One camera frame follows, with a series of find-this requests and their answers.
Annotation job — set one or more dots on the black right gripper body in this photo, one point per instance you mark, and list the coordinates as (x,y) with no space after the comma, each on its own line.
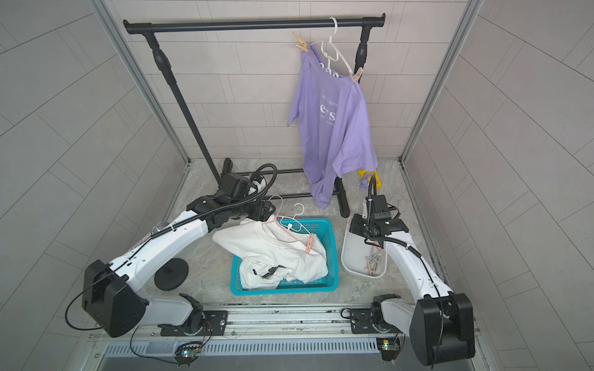
(363,226)

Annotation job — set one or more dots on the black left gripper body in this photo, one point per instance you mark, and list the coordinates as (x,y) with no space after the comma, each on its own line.
(254,210)

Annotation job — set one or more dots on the white garment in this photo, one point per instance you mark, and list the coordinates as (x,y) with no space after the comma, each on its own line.
(270,256)

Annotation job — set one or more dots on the pink wire hanger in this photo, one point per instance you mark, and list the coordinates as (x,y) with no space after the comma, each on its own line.
(279,213)

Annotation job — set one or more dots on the pink clothespin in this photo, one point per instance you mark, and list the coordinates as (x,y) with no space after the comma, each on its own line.
(310,243)
(357,76)

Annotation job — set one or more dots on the purple t-shirt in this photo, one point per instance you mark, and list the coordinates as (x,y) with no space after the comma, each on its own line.
(334,126)

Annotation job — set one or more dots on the beige clothespin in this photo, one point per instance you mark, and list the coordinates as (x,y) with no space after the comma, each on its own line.
(302,45)

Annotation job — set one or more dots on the white plastic hanger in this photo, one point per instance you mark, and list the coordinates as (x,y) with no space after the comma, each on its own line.
(292,223)
(332,54)

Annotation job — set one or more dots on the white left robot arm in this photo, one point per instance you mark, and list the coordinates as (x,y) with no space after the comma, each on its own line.
(111,290)

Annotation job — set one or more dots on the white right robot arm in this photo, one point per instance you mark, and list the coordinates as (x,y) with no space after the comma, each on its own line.
(439,324)

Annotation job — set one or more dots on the white plastic clothespin tray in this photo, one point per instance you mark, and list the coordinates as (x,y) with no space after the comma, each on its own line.
(361,259)

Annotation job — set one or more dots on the yellow plastic triangle toy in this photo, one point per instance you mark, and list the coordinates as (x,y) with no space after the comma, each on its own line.
(366,176)

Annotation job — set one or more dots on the teal plastic laundry basket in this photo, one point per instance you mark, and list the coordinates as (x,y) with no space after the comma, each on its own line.
(323,228)

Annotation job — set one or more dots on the black round base stand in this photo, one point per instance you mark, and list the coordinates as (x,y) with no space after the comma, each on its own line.
(171,275)

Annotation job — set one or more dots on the right circuit board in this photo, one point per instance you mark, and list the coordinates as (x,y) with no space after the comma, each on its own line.
(390,348)

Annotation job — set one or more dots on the circuit board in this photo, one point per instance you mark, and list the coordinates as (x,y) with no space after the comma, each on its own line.
(188,353)
(390,348)

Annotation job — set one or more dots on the left circuit board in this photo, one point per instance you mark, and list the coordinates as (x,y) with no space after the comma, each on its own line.
(188,353)

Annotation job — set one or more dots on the black metal clothes rack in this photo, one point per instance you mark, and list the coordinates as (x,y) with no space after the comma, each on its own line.
(149,31)

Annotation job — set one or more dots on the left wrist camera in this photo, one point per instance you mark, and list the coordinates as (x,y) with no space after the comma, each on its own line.
(257,184)

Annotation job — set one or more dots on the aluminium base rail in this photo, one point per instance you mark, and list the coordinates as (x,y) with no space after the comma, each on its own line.
(251,330)

